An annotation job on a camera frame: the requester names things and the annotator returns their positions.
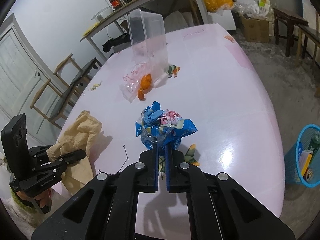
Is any brown paper bag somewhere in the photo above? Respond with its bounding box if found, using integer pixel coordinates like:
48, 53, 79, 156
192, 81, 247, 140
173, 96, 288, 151
47, 111, 103, 195

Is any blue snack wrapper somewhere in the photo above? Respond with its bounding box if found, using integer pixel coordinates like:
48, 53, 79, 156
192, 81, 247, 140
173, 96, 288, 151
135, 101, 197, 150

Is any yellow carton box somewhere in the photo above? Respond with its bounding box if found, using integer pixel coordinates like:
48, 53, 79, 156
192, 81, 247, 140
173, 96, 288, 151
299, 150, 312, 176

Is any clear plastic bag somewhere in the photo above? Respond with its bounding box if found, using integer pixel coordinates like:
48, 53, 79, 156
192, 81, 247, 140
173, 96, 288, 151
120, 61, 169, 103

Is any clear plastic container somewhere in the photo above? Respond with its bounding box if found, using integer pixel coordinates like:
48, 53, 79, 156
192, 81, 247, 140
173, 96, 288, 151
127, 9, 169, 64

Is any green plastic bottle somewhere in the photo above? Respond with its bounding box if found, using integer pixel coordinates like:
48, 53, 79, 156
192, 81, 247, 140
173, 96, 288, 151
309, 131, 320, 155

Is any blue trash basket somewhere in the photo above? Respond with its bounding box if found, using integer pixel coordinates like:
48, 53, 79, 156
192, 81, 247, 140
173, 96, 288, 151
284, 124, 319, 188

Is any person's left hand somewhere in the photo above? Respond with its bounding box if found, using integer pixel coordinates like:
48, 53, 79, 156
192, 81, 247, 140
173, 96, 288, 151
15, 188, 52, 214

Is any wooden chair by table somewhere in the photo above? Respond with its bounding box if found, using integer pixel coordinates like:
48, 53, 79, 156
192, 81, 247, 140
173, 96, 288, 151
30, 54, 103, 129

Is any white door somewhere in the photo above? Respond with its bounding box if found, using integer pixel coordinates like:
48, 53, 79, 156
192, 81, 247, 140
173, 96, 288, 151
1, 14, 60, 145

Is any cardboard box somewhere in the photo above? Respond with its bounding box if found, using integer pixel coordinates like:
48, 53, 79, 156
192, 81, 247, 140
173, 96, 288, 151
240, 16, 269, 43

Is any red sauce jar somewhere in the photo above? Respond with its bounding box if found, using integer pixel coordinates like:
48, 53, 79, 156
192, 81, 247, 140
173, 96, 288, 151
108, 0, 125, 11

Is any dark wooden stool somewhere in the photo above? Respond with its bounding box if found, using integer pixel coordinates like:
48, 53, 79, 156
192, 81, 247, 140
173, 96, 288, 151
273, 7, 309, 57

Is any yellow plastic bag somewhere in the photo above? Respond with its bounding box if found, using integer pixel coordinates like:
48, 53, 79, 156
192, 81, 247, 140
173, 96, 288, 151
203, 0, 236, 13

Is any grey side table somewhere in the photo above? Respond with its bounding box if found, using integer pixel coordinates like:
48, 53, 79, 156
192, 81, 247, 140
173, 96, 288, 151
80, 0, 210, 63

